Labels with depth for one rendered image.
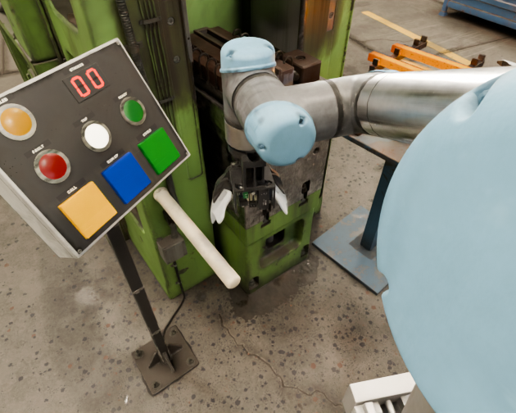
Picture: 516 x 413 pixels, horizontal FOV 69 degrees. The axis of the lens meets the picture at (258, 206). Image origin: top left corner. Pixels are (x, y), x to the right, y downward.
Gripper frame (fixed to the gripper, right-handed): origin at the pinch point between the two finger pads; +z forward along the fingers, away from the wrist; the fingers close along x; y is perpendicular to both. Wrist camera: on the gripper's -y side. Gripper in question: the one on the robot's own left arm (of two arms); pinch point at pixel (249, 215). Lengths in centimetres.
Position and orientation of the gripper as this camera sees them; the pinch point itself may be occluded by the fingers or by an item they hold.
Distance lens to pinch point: 76.3
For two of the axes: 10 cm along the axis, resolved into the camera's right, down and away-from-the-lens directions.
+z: 0.0, 7.1, 7.1
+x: 9.8, -1.3, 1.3
